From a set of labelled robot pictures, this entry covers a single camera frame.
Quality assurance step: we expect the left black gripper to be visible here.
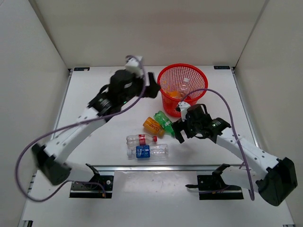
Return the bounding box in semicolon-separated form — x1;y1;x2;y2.
119;71;160;105

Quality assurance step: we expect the green plastic bottle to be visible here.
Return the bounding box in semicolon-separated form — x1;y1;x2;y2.
153;111;175;137

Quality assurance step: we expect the small orange plastic bottle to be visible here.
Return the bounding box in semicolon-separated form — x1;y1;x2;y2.
167;90;182;100

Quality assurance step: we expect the orange labelled plastic bottle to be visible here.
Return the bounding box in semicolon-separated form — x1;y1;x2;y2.
143;117;165;137

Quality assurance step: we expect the clear bottle blue label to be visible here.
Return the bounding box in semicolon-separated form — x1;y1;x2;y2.
127;144;169;161

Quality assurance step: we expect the clear unlabelled plastic bottle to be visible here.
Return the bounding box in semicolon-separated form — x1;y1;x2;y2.
178;78;190;99

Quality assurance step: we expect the clear bottle red label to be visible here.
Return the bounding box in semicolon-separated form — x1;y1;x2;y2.
126;134;157;148

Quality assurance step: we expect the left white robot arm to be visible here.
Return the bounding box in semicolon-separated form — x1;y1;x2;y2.
31;70;160;189

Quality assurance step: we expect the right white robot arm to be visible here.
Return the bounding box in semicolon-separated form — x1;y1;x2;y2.
172;102;298;206

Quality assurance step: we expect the red mesh plastic bin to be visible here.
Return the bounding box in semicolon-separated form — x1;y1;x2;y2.
157;63;208;117

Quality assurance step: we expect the right black table sticker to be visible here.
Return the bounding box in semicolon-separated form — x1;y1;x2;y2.
214;66;230;70

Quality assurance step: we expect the black table sticker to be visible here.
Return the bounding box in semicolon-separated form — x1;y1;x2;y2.
214;66;230;70
73;67;90;71

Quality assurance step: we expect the left black table sticker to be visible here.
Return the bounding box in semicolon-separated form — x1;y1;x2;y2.
73;67;90;71

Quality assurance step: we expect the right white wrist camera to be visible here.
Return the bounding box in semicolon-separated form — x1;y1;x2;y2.
176;101;191;122

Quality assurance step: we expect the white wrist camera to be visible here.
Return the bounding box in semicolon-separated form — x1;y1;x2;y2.
125;56;143;78
176;101;191;122

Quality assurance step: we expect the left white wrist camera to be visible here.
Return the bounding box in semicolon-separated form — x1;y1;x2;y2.
125;56;143;78

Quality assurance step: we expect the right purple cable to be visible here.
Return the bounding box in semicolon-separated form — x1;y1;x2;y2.
181;88;255;201

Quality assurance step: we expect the front aluminium table rail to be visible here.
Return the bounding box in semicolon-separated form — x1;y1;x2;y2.
89;165;244;172

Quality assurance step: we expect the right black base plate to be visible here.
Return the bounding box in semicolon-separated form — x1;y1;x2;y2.
185;175;244;201

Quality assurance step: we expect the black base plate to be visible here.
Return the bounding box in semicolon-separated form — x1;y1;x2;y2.
69;171;114;199
185;175;244;201

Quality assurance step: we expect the left aluminium table rail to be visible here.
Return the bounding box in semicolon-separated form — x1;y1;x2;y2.
27;68;73;196

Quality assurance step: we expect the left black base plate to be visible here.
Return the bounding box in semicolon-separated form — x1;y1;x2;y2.
69;171;114;199

